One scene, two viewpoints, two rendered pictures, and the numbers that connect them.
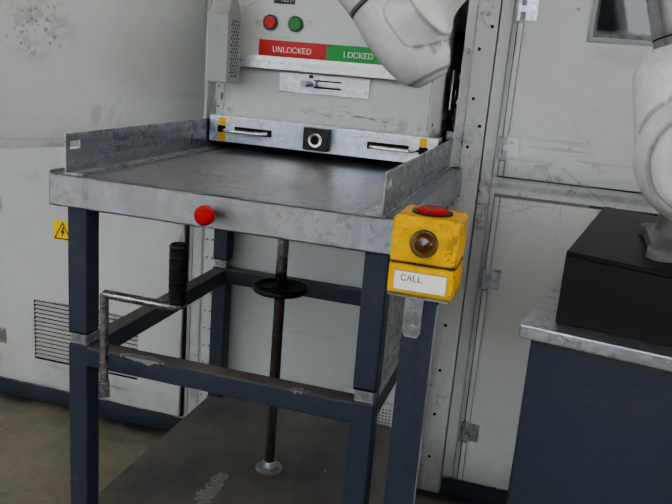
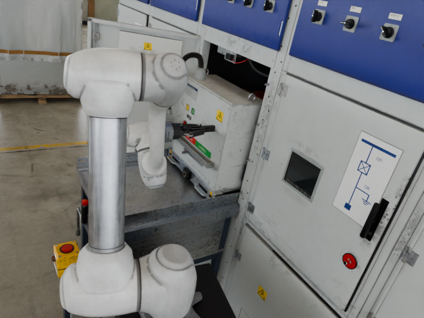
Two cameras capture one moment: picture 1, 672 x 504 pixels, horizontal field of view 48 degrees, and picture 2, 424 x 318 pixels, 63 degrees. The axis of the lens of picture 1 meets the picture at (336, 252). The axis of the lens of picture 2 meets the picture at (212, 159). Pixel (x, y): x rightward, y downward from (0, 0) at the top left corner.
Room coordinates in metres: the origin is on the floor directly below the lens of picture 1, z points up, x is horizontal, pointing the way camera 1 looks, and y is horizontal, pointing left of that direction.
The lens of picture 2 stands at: (0.42, -1.05, 1.84)
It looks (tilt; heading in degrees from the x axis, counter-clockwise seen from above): 26 degrees down; 37
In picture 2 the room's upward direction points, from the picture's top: 11 degrees clockwise
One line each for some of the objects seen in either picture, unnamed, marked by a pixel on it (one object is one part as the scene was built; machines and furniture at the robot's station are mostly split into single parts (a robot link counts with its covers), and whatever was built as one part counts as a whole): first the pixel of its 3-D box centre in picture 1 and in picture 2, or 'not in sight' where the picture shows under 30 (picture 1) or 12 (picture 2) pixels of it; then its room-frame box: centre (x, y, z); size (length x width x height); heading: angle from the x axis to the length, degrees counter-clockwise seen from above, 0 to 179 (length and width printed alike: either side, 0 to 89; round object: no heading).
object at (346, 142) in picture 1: (321, 138); (192, 172); (1.71, 0.05, 0.90); 0.54 x 0.05 x 0.06; 74
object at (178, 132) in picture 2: not in sight; (179, 130); (1.48, -0.03, 1.23); 0.09 x 0.08 x 0.07; 164
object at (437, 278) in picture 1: (428, 252); (67, 259); (0.89, -0.11, 0.85); 0.08 x 0.08 x 0.10; 74
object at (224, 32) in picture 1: (225, 41); (166, 127); (1.69, 0.28, 1.09); 0.08 x 0.05 x 0.17; 164
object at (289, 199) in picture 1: (287, 183); (155, 190); (1.50, 0.11, 0.82); 0.68 x 0.62 x 0.06; 164
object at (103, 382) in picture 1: (140, 323); (81, 221); (1.19, 0.32, 0.61); 0.17 x 0.03 x 0.30; 73
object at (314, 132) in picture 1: (316, 139); (186, 173); (1.68, 0.06, 0.90); 0.06 x 0.03 x 0.05; 74
